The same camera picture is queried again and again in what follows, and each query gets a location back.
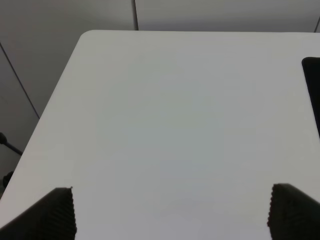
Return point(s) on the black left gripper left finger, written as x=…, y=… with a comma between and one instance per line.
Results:
x=51, y=218

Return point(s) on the black mouse pad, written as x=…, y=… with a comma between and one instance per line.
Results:
x=311, y=69

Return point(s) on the black table leg frame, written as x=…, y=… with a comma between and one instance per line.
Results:
x=8, y=160

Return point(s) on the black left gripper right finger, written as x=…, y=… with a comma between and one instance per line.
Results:
x=293, y=215

